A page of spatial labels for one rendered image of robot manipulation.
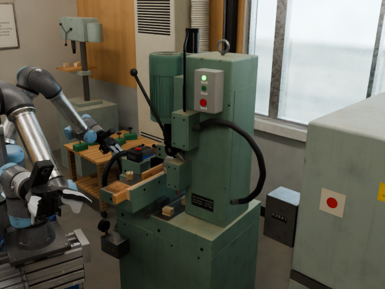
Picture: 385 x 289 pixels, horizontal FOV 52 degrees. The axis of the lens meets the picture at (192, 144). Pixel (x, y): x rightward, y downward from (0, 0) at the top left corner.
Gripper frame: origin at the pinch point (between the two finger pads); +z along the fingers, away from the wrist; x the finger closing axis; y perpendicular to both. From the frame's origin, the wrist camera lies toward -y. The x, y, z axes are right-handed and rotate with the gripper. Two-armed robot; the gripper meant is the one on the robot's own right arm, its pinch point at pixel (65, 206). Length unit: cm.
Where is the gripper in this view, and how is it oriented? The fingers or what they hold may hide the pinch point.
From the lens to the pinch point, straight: 104.2
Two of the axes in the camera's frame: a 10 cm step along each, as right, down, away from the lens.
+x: -6.9, 1.0, -7.1
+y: -1.1, 9.6, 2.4
